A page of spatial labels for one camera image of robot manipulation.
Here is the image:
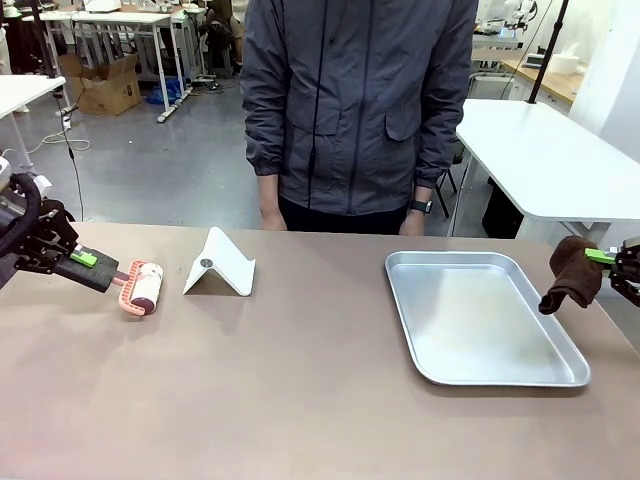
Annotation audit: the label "seated background person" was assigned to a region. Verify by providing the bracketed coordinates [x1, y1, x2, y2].
[198, 0, 247, 77]

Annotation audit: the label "blue plastic bag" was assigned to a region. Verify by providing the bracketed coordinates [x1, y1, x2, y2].
[145, 77, 183, 107]

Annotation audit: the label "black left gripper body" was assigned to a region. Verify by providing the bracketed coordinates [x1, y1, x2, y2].
[0, 197, 49, 246]

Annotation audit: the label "white table long legs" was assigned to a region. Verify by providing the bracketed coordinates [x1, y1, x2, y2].
[38, 9, 177, 125]

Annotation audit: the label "dark brown cloth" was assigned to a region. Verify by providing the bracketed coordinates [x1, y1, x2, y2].
[538, 235, 605, 316]

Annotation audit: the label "black floor cable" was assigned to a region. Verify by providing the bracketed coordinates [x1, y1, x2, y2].
[62, 104, 87, 222]

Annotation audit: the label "pink lint roller black handle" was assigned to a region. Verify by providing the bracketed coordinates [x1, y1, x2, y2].
[53, 249, 165, 319]

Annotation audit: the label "cardboard box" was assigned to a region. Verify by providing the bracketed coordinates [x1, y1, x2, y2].
[58, 52, 143, 118]

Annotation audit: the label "small white side table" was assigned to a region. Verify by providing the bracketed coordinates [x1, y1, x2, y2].
[0, 73, 68, 170]

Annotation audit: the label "person right hand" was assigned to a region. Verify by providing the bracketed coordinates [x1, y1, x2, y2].
[258, 174, 289, 232]

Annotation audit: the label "person left hand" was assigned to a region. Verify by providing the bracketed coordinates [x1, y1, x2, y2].
[398, 211, 431, 237]

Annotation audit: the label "black stand pole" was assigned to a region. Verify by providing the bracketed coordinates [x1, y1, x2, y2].
[527, 0, 572, 105]

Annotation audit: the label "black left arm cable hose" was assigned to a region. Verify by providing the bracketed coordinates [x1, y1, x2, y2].
[0, 172, 45, 257]

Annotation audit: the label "white floor cable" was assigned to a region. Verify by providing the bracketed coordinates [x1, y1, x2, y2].
[23, 117, 92, 155]

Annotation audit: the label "person in grey jacket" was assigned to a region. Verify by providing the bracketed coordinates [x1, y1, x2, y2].
[238, 0, 480, 217]

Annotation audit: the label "black trousers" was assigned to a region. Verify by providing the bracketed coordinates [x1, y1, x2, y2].
[276, 193, 410, 235]

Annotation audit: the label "wooden top bench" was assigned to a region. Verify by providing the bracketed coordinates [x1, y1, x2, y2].
[499, 56, 585, 107]

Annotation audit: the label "white folded stand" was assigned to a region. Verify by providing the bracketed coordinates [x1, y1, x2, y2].
[182, 226, 257, 297]

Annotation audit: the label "silver metal tray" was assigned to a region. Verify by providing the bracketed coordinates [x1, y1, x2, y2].
[384, 250, 592, 388]

